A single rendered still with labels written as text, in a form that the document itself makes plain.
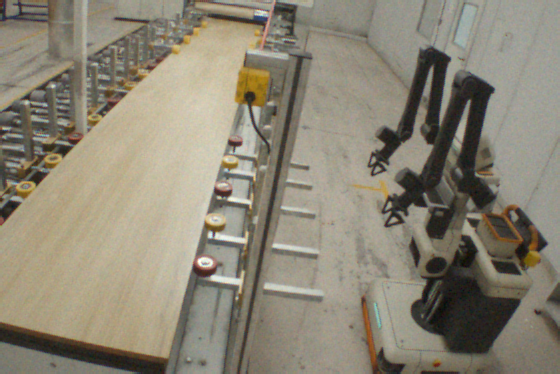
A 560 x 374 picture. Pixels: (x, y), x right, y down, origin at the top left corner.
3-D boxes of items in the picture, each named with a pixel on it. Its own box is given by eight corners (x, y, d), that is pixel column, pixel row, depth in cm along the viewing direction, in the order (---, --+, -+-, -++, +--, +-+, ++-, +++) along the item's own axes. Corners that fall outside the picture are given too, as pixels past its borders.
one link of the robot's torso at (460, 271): (443, 269, 215) (462, 232, 202) (460, 307, 190) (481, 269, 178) (398, 264, 213) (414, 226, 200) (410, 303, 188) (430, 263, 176)
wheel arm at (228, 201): (313, 217, 191) (315, 209, 189) (314, 221, 188) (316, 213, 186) (217, 202, 188) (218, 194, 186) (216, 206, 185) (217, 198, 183)
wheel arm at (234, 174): (311, 189, 213) (312, 181, 211) (311, 192, 210) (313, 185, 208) (224, 175, 209) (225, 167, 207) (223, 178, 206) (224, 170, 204)
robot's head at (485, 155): (480, 140, 179) (469, 113, 173) (499, 162, 161) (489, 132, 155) (453, 155, 183) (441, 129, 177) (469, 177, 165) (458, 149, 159)
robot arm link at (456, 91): (480, 82, 128) (468, 72, 138) (465, 77, 128) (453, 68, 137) (438, 191, 150) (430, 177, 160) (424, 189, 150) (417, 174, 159)
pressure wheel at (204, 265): (213, 294, 141) (216, 270, 135) (190, 291, 140) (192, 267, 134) (215, 279, 148) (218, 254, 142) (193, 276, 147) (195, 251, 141)
